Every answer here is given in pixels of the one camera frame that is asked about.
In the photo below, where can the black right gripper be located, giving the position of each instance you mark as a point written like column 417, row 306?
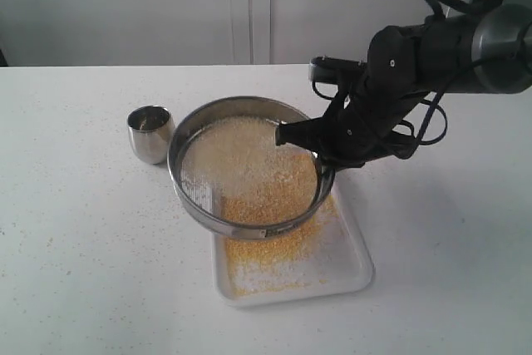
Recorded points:
column 353, row 130

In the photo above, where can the yellow grain mixture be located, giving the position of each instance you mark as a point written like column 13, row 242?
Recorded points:
column 235, row 170

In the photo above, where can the round steel mesh sieve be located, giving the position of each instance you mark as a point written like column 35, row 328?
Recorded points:
column 197, row 122

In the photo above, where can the stainless steel cup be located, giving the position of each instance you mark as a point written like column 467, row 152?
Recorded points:
column 150, row 130

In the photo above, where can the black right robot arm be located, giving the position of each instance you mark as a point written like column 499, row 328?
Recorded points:
column 406, row 67

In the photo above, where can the white square plastic tray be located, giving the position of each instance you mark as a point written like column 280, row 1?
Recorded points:
column 341, row 265

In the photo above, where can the fine yellow sieved grains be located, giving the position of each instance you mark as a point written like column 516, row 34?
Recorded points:
column 269, row 266

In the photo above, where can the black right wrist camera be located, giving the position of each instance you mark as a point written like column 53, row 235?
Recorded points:
column 329, row 70

